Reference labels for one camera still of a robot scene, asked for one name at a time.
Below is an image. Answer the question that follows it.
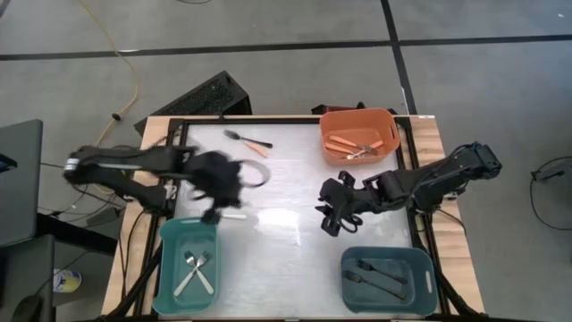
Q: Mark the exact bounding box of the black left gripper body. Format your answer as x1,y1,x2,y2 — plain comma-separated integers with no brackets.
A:
183,150,245,210

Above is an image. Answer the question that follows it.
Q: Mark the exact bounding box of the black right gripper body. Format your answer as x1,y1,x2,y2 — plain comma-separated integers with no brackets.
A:
319,176,374,220

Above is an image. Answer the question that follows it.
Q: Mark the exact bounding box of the black fork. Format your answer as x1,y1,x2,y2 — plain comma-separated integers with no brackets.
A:
341,269,407,300
223,129,274,149
357,258,409,285

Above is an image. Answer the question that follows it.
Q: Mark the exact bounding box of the orange-handled utensil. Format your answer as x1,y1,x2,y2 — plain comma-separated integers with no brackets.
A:
243,140,270,158
324,142,355,156
328,134,374,152

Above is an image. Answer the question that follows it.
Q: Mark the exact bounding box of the orange-handled fork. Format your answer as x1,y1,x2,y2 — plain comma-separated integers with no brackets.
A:
345,140,385,161

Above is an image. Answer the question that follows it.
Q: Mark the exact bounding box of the teal plastic bin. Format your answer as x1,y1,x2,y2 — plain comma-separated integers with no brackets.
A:
151,216,223,317

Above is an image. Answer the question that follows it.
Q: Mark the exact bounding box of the orange plastic bin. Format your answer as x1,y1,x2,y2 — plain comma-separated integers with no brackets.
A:
318,106,401,166

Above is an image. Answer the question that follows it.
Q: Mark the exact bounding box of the black perforated case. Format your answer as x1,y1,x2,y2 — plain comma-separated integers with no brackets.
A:
132,70,253,136

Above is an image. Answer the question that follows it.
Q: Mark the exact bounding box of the blue-grey plastic bin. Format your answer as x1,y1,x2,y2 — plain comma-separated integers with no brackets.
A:
340,245,439,318

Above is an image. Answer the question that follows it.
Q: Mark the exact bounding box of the white and yellow container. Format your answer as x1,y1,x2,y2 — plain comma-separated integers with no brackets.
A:
52,267,83,294

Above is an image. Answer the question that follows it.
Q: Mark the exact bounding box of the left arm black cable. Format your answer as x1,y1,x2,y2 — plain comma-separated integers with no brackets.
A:
239,159,273,189

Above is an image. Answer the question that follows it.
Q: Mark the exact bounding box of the yellow cable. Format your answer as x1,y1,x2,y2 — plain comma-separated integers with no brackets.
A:
78,0,139,144

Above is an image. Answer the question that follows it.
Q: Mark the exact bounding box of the black floor cable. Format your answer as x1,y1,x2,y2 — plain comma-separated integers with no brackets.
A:
529,155,572,233

